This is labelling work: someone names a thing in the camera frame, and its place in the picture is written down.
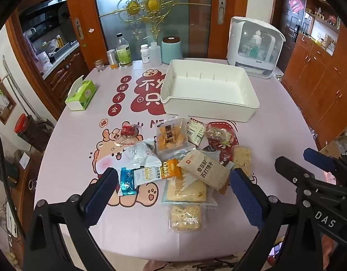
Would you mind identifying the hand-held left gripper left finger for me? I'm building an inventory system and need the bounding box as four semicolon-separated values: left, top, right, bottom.
23;167;119;271

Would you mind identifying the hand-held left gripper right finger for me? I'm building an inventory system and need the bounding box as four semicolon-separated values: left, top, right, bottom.
230;168;321;271

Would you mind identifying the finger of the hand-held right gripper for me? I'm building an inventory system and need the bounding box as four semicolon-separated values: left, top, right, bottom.
274;156;316;188
303;147;343;173

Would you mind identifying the blue foil snack packet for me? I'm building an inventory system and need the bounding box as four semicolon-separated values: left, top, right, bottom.
118;167;138;196

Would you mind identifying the clear yellow crisp packet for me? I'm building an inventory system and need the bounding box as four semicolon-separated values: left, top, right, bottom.
168;204;203;233
232;146;253;177

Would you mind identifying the beige cracker packet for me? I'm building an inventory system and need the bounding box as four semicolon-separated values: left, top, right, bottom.
177;150;230;195

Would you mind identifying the silver white snack packet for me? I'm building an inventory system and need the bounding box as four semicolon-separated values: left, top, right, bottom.
123;140;160;170

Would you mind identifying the clear pale biscuit packet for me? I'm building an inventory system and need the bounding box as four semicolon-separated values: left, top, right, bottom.
161;175;216;206

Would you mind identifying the white plastic storage bin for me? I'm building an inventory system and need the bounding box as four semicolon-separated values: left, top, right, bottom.
161;59;260;123

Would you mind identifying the cardboard box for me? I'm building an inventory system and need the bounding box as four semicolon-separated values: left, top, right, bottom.
320;135;347;159

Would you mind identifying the dark brown snack packet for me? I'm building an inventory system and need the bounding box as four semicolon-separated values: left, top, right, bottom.
203;145;233;166

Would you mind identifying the white yellow-print snack bar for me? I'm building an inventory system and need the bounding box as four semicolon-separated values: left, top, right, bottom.
133;166;163;188

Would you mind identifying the smartphone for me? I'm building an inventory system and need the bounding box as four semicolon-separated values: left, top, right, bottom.
271;241;284;258

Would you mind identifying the red candy in clear wrapper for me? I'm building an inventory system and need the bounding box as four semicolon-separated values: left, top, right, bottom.
115;123;141;147

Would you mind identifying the clear mixed nut packet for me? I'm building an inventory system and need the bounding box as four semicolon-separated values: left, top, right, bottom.
204;122;234;147

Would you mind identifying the wooden floor cabinet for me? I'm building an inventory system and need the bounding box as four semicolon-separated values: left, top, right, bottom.
283;31;347;147

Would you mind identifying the small white red-striped packet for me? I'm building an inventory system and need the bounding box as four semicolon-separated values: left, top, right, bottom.
187;118;205;147

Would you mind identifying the orange pastry snack packet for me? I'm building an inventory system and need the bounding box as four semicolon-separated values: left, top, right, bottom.
156;118;192;153

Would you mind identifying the green tissue box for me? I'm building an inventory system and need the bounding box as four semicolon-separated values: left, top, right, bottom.
65;75;96;111

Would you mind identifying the red-lidded container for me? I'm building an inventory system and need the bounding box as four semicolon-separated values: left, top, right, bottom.
15;114;31;133

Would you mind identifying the white countertop sterilizer cabinet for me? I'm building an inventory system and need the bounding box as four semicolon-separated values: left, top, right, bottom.
228;16;285;79

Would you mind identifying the wooden kitchen cabinet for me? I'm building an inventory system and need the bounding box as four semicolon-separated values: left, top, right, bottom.
5;14;91;113

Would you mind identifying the small metal can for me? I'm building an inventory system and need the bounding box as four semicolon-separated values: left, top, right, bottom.
107;49;119;70

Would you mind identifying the tall green-label glass bottle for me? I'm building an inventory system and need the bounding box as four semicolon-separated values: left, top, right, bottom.
116;33;132;68

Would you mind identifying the dark entry door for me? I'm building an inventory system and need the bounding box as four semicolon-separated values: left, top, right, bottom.
271;0;306;43

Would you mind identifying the white pill bottle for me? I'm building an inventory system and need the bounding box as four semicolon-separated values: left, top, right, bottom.
141;44;151;63

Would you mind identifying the clear plastic wash bottle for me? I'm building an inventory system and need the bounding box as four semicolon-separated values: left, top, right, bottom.
149;32;162;64

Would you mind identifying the light blue canister brown lid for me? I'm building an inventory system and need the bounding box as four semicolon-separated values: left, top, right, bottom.
161;36;183;64

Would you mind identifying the gold-patterned frosted glass door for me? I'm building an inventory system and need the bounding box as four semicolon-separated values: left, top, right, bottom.
91;0;213;61

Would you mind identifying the wooden picture frame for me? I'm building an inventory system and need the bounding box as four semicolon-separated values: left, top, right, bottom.
0;65;17;125

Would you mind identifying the wooden wall shelf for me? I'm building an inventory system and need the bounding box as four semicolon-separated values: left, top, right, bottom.
303;0;345;34

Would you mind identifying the silver door handle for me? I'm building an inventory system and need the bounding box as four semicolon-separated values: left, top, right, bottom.
74;18;84;40
218;0;226;24

